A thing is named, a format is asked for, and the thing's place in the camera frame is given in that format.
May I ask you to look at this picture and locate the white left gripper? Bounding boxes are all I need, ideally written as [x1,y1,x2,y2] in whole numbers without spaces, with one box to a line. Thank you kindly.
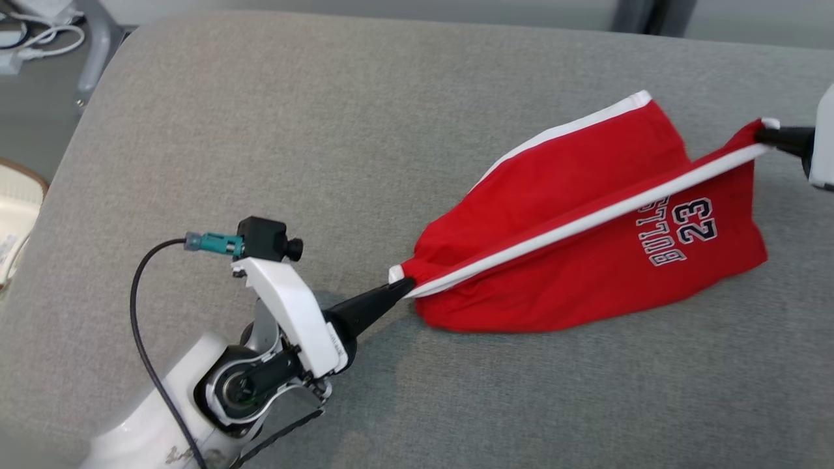
[231,256,416,380]

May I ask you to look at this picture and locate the beige basket brown rim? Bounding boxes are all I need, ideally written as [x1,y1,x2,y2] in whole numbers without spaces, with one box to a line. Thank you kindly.
[0,156,50,300]

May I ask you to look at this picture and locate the white cable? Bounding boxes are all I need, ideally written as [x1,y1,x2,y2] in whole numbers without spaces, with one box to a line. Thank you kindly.
[0,13,87,66]

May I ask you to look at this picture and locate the teal plug left camera cable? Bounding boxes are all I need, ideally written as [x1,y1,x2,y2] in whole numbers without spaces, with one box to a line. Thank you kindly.
[129,231,245,469]

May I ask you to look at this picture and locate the black flat left arm cable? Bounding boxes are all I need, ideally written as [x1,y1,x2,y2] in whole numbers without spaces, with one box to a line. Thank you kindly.
[235,407,326,469]

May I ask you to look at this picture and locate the red shorts white trim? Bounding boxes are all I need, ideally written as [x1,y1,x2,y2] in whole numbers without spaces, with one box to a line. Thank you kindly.
[389,90,781,334]

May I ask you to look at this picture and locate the grey partition post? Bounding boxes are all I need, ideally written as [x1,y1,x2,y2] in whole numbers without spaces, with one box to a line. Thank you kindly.
[609,0,698,36]

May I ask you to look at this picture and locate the grey metal frame leg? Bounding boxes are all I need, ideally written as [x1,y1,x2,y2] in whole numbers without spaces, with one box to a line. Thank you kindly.
[68,0,128,115]

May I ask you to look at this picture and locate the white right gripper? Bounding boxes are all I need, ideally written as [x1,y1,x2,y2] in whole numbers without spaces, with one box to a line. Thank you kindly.
[756,85,834,190]

